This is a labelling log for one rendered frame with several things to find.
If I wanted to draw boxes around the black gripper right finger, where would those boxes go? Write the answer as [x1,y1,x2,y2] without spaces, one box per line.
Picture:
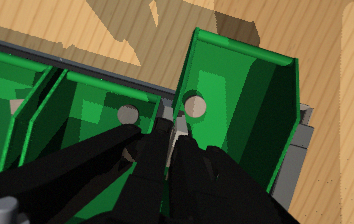
[165,110,300,224]

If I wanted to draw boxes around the green bin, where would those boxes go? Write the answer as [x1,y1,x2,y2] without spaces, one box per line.
[171,32,300,193]
[18,72,160,224]
[0,51,62,172]

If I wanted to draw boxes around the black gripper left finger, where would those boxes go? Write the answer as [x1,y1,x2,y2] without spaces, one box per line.
[0,106,174,224]

